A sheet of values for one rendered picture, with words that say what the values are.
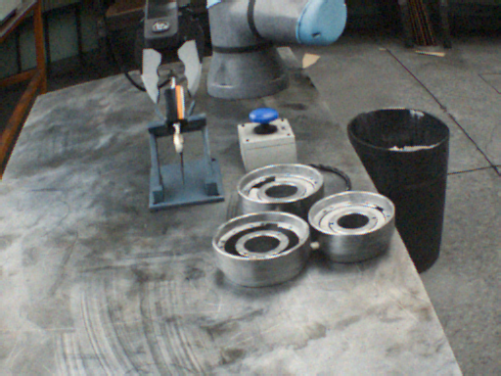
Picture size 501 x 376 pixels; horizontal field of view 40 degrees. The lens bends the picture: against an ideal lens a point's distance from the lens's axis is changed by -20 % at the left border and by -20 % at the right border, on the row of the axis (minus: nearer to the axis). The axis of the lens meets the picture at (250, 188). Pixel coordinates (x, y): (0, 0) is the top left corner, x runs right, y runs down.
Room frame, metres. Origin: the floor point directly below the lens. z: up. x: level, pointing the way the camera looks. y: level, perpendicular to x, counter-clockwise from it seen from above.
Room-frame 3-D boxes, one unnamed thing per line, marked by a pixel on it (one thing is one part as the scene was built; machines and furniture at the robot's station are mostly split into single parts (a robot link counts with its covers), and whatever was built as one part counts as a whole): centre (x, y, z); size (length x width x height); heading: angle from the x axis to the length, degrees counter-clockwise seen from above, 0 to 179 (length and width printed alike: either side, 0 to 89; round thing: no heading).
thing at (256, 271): (0.79, -0.01, 0.82); 0.10 x 0.10 x 0.04
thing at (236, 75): (1.42, -0.02, 0.85); 0.15 x 0.15 x 0.10
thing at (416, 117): (2.04, -0.45, 0.21); 0.34 x 0.34 x 0.43
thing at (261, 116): (1.07, -0.03, 0.85); 0.04 x 0.04 x 0.05
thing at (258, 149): (1.08, -0.03, 0.82); 0.08 x 0.07 x 0.05; 4
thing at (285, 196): (0.91, -0.04, 0.82); 0.10 x 0.10 x 0.04
